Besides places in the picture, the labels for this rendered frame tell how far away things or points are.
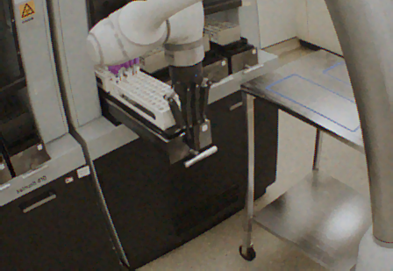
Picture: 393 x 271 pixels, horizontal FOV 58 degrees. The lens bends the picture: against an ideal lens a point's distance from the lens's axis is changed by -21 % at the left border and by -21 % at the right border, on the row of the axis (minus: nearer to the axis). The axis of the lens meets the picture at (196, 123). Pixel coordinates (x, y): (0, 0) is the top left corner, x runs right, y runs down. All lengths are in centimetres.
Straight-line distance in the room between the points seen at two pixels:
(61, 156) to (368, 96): 98
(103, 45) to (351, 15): 51
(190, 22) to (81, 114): 56
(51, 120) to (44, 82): 13
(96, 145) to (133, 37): 57
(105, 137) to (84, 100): 14
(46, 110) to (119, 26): 55
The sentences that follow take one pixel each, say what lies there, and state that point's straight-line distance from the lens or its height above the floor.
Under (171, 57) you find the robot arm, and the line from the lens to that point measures 96.
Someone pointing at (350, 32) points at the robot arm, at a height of 126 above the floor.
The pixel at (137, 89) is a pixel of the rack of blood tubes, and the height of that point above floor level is 86.
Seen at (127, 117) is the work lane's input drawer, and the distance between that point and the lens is 122.
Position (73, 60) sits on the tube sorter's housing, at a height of 97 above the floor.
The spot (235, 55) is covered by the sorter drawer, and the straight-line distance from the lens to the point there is 151.
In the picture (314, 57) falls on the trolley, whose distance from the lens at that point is 149.
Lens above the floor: 139
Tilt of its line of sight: 31 degrees down
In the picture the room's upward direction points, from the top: 6 degrees counter-clockwise
